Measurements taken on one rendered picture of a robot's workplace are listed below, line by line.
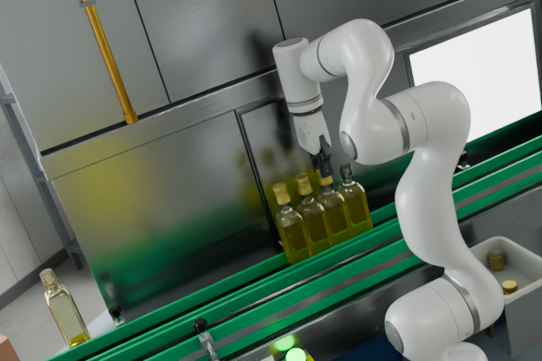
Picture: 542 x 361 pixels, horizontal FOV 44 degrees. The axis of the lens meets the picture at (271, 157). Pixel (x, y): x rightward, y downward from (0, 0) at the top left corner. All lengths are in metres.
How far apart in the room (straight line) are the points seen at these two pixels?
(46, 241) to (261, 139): 3.21
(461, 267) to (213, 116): 0.71
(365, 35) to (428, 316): 0.51
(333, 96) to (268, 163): 0.24
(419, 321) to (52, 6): 0.99
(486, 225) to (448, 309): 0.64
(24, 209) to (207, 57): 3.14
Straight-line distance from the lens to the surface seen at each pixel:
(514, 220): 1.93
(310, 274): 1.63
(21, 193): 4.59
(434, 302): 1.27
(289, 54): 1.48
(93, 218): 1.65
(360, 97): 1.09
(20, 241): 4.61
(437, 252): 1.21
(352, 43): 1.15
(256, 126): 1.65
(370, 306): 1.64
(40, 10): 1.54
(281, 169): 1.71
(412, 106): 1.10
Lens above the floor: 2.00
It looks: 22 degrees down
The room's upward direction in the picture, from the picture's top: 16 degrees counter-clockwise
